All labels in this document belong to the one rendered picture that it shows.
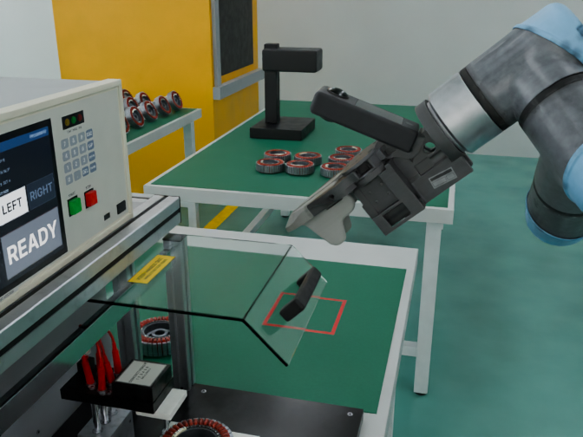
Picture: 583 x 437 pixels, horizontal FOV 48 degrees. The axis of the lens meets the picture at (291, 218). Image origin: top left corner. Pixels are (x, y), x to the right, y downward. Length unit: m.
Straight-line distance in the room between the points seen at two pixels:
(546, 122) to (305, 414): 0.68
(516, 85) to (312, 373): 0.77
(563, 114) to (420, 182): 0.16
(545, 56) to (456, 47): 5.18
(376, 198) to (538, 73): 0.20
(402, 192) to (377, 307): 0.84
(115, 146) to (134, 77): 3.56
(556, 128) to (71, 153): 0.56
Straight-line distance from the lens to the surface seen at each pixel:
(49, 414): 1.13
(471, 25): 5.81
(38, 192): 0.80
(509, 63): 0.65
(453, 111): 0.65
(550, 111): 0.63
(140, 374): 0.97
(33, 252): 0.80
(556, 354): 2.94
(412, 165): 0.69
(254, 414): 1.13
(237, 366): 1.28
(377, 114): 0.68
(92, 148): 0.89
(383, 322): 1.44
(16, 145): 0.76
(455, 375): 2.67
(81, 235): 0.88
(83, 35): 4.64
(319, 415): 1.12
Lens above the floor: 1.45
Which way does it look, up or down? 20 degrees down
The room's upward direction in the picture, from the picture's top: straight up
